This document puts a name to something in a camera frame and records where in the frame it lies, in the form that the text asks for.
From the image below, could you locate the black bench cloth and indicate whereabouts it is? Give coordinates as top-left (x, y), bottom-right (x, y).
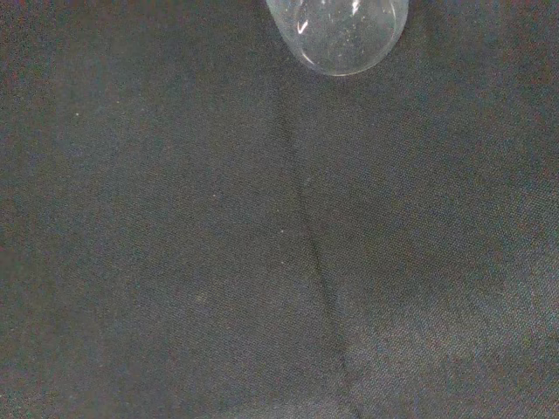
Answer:
top-left (0, 0), bottom-right (559, 419)

